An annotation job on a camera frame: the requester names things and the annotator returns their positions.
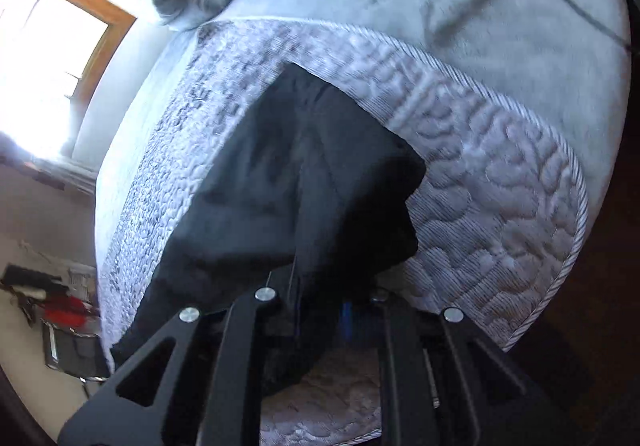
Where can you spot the black hanging clothes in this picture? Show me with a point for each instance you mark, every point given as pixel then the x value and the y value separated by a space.
pixel 30 276

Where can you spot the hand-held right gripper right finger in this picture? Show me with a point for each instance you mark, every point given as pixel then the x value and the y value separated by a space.
pixel 400 351

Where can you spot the grey quilted leaf-print bedspread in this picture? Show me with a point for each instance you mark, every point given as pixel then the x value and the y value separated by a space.
pixel 475 175

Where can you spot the black pants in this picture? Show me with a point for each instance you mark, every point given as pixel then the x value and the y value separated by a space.
pixel 275 175

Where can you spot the black chair with metal frame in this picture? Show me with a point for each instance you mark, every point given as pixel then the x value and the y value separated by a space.
pixel 75 351

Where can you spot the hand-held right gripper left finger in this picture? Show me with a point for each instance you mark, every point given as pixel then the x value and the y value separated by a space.
pixel 244 328

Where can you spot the red garment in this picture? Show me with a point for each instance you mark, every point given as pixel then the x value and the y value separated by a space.
pixel 65 313

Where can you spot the wooden framed window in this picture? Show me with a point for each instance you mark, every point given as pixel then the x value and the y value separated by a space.
pixel 40 50

